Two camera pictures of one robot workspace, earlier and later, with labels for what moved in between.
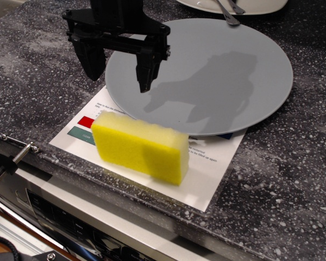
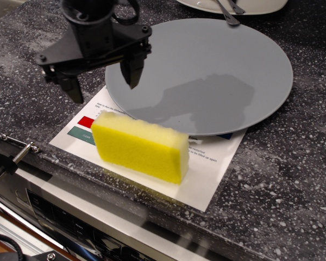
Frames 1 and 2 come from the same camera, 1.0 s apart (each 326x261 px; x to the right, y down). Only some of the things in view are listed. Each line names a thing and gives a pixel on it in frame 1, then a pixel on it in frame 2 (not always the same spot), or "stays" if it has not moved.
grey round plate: [220, 78] stays
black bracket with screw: [49, 256] stays
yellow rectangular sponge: [155, 151] stays
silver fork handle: [237, 10] stays
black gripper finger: [147, 67] → [132, 70]
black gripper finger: [92, 57] → [70, 86]
